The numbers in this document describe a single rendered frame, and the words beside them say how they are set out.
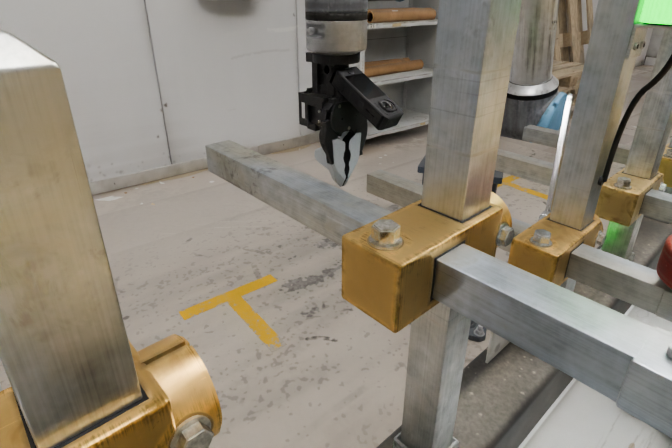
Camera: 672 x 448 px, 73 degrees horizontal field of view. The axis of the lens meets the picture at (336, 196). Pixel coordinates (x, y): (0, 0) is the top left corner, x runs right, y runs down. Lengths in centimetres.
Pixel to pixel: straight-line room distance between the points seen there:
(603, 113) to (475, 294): 30
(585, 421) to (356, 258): 48
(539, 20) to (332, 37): 72
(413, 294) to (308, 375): 127
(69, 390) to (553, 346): 22
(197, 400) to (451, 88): 22
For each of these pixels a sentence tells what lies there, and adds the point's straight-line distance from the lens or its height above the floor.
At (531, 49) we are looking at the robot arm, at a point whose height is 97.
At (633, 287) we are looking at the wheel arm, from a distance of 53.
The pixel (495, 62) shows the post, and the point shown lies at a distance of 30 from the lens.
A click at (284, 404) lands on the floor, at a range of 147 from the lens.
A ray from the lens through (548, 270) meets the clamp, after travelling 52.
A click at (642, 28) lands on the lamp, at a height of 108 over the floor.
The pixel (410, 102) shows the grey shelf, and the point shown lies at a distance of 409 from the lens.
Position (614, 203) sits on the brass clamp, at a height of 84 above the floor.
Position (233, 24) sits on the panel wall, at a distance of 312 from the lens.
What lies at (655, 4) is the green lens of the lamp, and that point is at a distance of 50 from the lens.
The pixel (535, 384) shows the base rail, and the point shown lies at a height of 70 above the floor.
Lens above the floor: 111
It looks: 25 degrees down
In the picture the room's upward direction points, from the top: straight up
